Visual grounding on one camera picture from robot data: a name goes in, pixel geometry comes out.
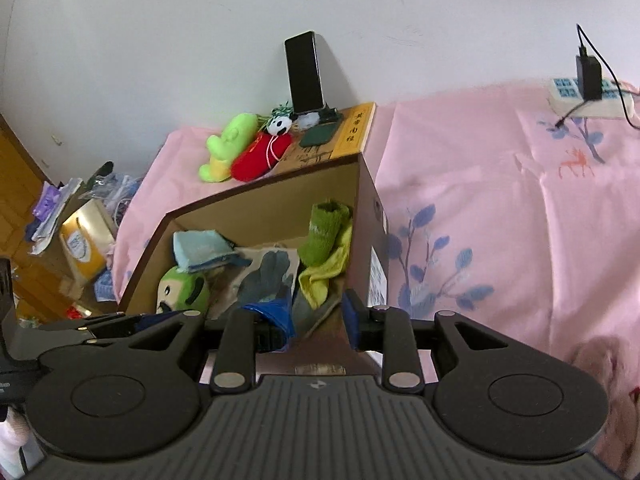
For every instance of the grey glove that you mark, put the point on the grey glove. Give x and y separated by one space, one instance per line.
265 275

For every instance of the clear plastic bag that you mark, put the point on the clear plastic bag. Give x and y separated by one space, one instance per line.
117 190

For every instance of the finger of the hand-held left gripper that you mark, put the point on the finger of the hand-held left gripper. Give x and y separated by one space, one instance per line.
60 342
100 317

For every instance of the yellow cloth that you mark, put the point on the yellow cloth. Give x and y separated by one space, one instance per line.
320 280

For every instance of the white power strip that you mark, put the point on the white power strip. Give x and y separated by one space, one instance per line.
562 91

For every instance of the pink bunny plush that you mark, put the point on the pink bunny plush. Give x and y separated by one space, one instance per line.
615 385

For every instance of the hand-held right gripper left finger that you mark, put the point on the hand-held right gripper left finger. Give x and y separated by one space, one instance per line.
280 316

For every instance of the yellow tissue pack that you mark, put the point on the yellow tissue pack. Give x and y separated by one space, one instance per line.
85 240

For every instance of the brown cardboard box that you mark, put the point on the brown cardboard box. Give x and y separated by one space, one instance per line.
280 200

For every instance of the panda plush toy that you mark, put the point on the panda plush toy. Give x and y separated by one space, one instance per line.
279 125

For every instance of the white fluffy pom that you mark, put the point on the white fluffy pom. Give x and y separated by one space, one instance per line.
307 120

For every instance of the grey cloth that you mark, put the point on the grey cloth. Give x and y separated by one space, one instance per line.
312 316

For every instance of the green round plush toy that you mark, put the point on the green round plush toy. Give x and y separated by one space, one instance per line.
192 290

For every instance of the blue patterned packet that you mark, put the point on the blue patterned packet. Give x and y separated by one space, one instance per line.
106 286

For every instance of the purple white packet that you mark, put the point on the purple white packet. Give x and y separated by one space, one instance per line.
47 205

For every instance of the green fuzzy sock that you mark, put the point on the green fuzzy sock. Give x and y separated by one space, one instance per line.
322 235

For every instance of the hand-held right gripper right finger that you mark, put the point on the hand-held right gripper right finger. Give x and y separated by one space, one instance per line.
351 325

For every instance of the beige cloth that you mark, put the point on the beige cloth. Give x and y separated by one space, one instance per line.
224 290

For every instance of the orange wooden furniture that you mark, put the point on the orange wooden furniture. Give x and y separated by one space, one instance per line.
15 170

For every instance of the pink printed bedsheet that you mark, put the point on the pink printed bedsheet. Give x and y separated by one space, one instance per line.
475 170

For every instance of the black power adapter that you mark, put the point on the black power adapter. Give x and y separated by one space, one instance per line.
588 77

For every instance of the lime green plush toy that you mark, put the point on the lime green plush toy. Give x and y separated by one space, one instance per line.
232 135

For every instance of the light blue towel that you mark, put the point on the light blue towel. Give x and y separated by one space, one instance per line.
200 247

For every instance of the red plush toy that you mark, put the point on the red plush toy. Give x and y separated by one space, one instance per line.
255 160

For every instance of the person's left forearm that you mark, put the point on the person's left forearm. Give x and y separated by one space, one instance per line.
12 435

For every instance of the yellow edged gift box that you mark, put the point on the yellow edged gift box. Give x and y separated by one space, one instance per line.
355 130

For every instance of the black smartphone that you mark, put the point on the black smartphone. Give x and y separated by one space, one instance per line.
304 72

